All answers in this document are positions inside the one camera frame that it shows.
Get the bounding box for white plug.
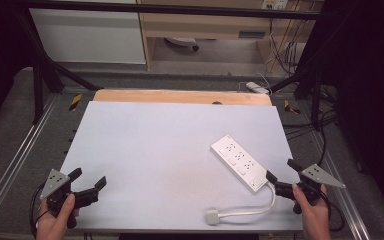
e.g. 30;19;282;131
204;207;221;227

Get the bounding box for white cabinet panel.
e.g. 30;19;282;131
29;0;147;65

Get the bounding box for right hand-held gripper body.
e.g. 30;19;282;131
274;163;347;215

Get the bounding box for white power strip cable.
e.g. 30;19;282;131
218;182;277;220

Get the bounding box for bundle of hanging cables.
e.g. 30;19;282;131
268;8;306;76

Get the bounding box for person's right hand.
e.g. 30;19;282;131
291;183;332;240

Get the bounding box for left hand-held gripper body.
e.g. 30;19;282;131
39;168;100;230

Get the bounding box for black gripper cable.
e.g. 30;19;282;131
28;182;49;238
319;192;346;233

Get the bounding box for white device under desk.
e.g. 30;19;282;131
164;36;201;52

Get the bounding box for small white floor power strip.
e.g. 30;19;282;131
245;81;271;96

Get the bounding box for white wall socket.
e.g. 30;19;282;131
260;0;289;11

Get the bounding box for black floor cables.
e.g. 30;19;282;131
281;84;343;168

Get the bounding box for person's left hand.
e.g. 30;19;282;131
34;193;81;240

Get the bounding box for aluminium floor rail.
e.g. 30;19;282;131
0;94;61;228
308;131;372;240

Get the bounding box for yellow black tape strip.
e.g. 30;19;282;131
283;99;302;116
68;93;83;113

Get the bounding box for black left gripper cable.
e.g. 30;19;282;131
28;182;49;238

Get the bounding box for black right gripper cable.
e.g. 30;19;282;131
319;192;346;233

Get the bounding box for light wooden desk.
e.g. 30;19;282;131
136;0;326;72

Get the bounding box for white table mat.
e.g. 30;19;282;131
59;100;304;233

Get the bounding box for black metal frame crossbar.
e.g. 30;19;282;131
13;0;335;20

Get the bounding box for black metal frame stand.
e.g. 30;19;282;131
269;19;339;132
15;6;105;126

